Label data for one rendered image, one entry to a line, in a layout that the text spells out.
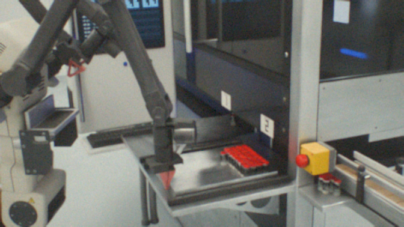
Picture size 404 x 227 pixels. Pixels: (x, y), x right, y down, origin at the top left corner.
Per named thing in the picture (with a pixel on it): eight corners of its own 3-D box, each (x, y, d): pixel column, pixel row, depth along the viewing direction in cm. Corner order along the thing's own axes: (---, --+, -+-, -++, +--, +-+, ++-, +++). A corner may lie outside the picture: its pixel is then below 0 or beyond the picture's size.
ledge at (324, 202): (335, 185, 152) (335, 179, 152) (362, 203, 141) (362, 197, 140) (297, 193, 148) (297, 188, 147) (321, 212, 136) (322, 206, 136)
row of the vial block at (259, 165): (240, 157, 171) (240, 145, 169) (264, 177, 155) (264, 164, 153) (234, 158, 170) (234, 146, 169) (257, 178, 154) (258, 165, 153)
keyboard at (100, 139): (169, 124, 231) (169, 119, 230) (180, 133, 219) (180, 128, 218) (86, 138, 216) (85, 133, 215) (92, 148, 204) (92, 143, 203)
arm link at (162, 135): (154, 120, 142) (149, 126, 137) (177, 120, 142) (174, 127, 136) (156, 142, 145) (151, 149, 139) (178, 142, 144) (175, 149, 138)
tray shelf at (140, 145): (226, 122, 215) (226, 118, 214) (315, 185, 152) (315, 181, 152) (121, 138, 199) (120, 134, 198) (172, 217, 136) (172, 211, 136)
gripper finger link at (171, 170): (177, 192, 144) (175, 163, 141) (154, 197, 141) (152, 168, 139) (170, 183, 150) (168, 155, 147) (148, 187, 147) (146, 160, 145)
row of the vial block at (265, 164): (245, 156, 172) (245, 144, 170) (270, 175, 156) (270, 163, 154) (240, 157, 171) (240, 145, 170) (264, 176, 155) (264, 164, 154)
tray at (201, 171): (241, 152, 175) (241, 143, 174) (277, 181, 152) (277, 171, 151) (152, 169, 164) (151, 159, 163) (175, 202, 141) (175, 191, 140)
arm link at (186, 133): (158, 99, 143) (151, 107, 135) (196, 99, 141) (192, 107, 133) (160, 138, 146) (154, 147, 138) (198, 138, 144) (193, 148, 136)
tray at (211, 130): (231, 121, 210) (231, 113, 209) (258, 140, 186) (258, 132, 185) (156, 133, 198) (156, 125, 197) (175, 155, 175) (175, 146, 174)
